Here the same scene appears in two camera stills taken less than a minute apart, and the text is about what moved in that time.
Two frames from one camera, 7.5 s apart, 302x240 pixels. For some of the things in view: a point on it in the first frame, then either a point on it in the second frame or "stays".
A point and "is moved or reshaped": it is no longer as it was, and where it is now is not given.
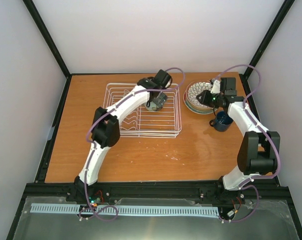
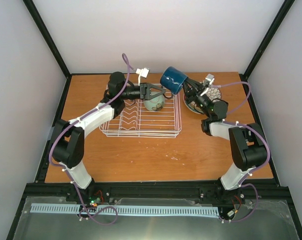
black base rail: (154, 191) stays
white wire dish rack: (142, 122) stays
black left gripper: (159, 100) -> (145, 94)
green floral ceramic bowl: (151, 106) stays
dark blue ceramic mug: (222, 121) is moved or reshaped
